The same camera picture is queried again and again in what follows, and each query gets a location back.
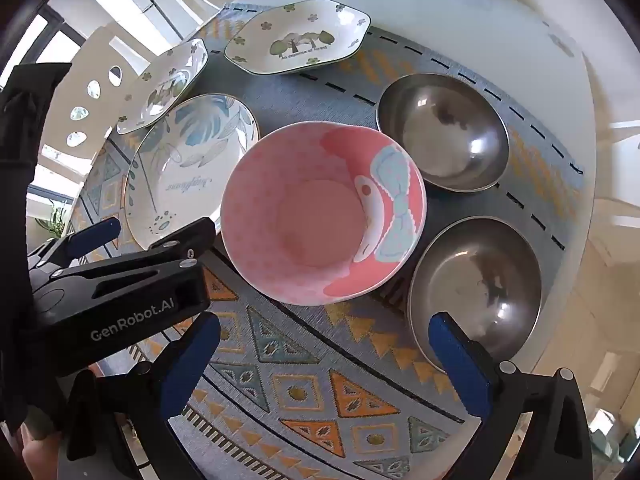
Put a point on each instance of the steel bowl red exterior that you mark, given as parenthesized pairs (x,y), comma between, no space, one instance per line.
(450,130)

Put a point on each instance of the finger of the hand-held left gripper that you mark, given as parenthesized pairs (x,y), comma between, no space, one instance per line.
(95,237)
(187,237)

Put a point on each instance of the patterned blue table mat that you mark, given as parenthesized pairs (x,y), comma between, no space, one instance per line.
(310,385)

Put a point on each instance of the steel bowl blue exterior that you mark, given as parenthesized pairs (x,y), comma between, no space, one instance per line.
(480,270)

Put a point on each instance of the window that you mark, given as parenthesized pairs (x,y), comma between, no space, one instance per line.
(50,40)

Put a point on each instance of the round leaf-print plate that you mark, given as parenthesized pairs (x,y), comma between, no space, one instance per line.
(190,160)

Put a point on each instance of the person's left forearm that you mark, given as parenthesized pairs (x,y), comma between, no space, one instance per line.
(37,460)

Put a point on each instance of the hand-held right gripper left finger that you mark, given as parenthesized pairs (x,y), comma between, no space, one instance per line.
(190,360)

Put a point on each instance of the green potted plant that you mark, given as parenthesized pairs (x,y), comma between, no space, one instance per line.
(52,220)

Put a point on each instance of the pink ceramic bowl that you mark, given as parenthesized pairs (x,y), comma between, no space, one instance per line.
(300,220)

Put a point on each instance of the white hexagonal tree-print plate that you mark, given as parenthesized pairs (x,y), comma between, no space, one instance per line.
(300,35)

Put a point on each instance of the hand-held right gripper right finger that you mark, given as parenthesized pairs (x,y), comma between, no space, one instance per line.
(457,360)

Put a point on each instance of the white plate flower print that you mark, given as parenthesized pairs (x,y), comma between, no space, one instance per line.
(165,85)

